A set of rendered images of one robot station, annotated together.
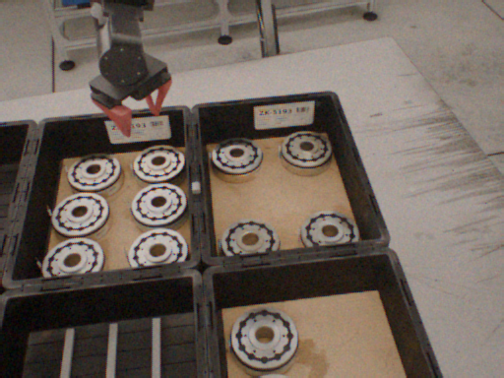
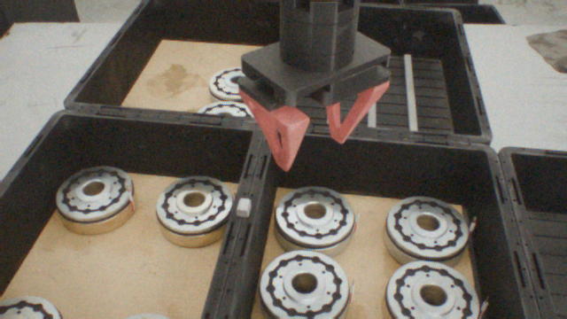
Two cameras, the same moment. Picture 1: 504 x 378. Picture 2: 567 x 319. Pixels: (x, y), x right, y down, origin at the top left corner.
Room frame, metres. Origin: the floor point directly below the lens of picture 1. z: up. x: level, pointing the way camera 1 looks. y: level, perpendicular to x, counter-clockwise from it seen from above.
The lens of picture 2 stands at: (1.02, 0.22, 1.36)
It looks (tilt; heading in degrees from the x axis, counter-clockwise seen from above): 42 degrees down; 193
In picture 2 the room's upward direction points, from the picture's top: straight up
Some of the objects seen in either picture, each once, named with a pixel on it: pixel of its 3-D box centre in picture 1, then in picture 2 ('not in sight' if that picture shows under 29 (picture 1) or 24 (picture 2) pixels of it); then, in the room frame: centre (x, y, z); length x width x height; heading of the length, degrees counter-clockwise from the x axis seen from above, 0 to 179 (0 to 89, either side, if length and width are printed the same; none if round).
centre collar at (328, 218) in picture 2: (157, 251); (314, 212); (0.57, 0.16, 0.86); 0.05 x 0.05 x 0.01
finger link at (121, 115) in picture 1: (126, 107); (330, 102); (0.66, 0.18, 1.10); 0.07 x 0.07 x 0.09; 50
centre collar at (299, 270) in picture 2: (158, 202); (304, 283); (0.68, 0.17, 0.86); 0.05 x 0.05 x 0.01
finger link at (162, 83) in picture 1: (144, 95); (296, 117); (0.69, 0.16, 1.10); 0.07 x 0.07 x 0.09; 50
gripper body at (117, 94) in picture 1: (125, 62); (318, 31); (0.67, 0.17, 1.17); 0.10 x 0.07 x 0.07; 140
